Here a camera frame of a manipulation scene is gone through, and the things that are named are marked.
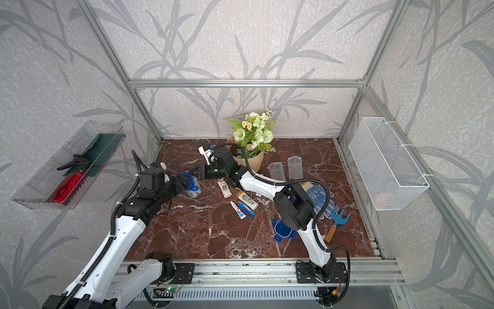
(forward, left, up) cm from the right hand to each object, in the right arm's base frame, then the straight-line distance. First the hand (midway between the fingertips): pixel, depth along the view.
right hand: (188, 171), depth 79 cm
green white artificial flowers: (+17, -27, +5) cm, 32 cm away
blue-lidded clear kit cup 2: (+13, -39, -18) cm, 45 cm away
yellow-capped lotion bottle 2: (-3, -24, -20) cm, 31 cm away
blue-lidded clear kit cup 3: (+16, -49, -20) cm, 55 cm away
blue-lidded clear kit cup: (-4, -1, -7) cm, 8 cm away
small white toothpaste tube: (-10, -21, -21) cm, 32 cm away
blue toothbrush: (-6, -21, -21) cm, 30 cm away
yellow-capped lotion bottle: (+4, -11, -20) cm, 23 cm away
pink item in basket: (-12, -75, -1) cm, 76 cm away
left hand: (-3, +1, -1) cm, 3 cm away
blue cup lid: (-17, -39, -23) cm, 48 cm away
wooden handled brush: (-13, -64, -21) cm, 69 cm away
